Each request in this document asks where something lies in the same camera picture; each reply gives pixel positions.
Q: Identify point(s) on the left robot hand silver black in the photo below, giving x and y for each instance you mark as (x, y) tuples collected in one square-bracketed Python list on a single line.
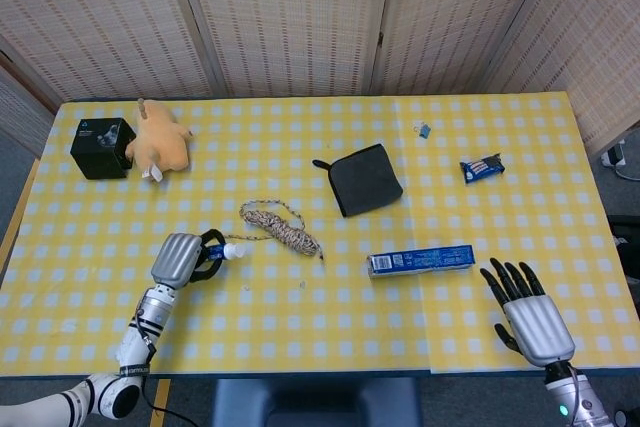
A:
[(175, 259)]

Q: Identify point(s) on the white power adapter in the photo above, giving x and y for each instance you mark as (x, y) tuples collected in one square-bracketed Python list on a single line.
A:
[(616, 153)]

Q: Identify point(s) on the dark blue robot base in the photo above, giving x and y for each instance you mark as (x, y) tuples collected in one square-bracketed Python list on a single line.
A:
[(315, 404)]

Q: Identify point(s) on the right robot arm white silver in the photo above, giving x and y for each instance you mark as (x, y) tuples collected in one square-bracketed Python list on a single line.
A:
[(575, 397)]

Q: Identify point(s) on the blue white toothpaste tube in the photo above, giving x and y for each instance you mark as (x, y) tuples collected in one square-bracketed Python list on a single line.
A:
[(232, 250)]

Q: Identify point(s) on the woven bamboo screen panel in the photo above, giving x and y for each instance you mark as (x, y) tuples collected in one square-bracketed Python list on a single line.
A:
[(600, 47), (20, 112), (460, 22), (290, 22), (100, 22)]

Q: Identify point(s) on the black cardboard box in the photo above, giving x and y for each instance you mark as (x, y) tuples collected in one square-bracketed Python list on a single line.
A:
[(97, 152)]

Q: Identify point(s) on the blue binder clip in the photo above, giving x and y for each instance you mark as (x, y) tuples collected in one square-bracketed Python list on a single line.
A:
[(425, 132)]

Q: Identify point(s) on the blue toothpaste carton box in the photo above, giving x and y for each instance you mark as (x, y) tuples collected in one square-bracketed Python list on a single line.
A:
[(425, 259)]

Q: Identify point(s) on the dark grey folded cloth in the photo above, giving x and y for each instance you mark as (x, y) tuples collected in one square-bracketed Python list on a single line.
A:
[(362, 179)]

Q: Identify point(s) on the yellow white checked tablecloth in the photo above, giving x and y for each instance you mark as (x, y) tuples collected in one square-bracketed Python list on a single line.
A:
[(320, 327)]

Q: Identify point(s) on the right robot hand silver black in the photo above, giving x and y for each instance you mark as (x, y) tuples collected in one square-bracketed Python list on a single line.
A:
[(540, 329)]

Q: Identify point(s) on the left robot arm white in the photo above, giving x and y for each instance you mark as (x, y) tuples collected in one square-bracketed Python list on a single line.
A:
[(132, 347)]

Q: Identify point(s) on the blue snack packet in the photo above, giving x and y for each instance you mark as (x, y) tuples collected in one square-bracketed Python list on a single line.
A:
[(480, 169)]

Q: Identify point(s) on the orange plush toy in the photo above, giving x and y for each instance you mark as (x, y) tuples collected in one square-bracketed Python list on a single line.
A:
[(160, 142)]

